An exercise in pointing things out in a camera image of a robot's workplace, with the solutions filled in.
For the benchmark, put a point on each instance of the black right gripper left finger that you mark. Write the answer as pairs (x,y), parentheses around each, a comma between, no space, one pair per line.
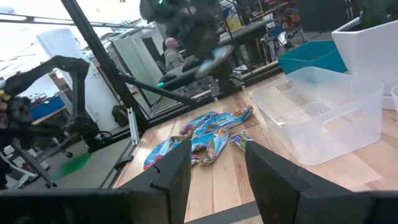
(168,193)

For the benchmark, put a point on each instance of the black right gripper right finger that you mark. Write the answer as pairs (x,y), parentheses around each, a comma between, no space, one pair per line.
(273,186)

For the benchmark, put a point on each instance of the blue orange granola bar wrapper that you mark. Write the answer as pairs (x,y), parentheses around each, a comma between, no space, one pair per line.
(161,151)

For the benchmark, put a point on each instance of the background black robot arm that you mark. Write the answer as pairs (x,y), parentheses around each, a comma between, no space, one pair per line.
(66,63)

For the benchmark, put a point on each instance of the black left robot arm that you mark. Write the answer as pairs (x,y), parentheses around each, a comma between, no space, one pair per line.
(149,11)

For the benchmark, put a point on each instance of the person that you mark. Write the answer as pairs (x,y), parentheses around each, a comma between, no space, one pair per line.
(172,57)

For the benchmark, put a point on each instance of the yellow sign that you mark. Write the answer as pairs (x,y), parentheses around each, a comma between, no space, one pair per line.
(233,20)

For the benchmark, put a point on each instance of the background black table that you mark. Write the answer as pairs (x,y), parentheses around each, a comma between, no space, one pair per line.
(245,31)

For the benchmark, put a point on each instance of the white partition panel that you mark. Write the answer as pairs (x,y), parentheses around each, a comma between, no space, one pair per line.
(133,62)

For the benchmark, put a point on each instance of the brown bag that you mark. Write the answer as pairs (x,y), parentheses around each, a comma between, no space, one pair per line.
(119,115)

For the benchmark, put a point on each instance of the teal plastic bin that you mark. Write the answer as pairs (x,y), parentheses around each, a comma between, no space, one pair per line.
(311,57)

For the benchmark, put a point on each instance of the background robot stand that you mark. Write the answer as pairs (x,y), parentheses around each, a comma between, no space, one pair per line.
(34,161)

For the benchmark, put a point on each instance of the blue storage box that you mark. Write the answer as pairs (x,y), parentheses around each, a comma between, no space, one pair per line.
(46,108)

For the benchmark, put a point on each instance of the white hexagonal planter pot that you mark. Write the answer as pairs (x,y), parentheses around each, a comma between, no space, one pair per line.
(367,53)

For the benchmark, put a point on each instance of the silver frame bracket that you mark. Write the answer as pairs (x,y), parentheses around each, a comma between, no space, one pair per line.
(133,126)

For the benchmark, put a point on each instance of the black aluminium table frame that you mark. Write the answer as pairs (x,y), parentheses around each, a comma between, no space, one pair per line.
(102,59)

